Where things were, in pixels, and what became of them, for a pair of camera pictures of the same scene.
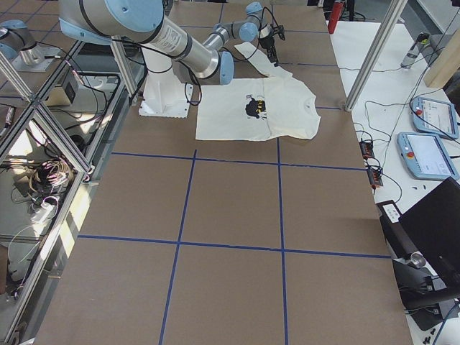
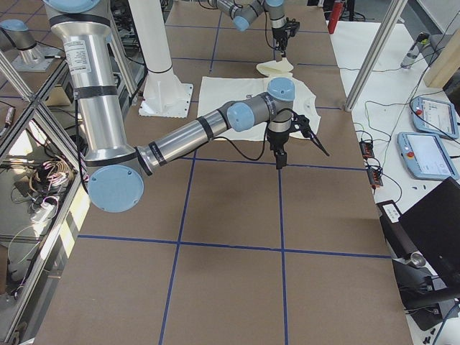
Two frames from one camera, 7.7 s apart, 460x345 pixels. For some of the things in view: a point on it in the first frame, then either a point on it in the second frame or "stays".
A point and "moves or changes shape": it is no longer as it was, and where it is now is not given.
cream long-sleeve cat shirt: (256, 108) moves or changes shape
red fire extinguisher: (337, 8) stays
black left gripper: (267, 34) → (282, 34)
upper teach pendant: (434, 117) stays
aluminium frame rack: (54, 146) stays
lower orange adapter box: (374, 177) stays
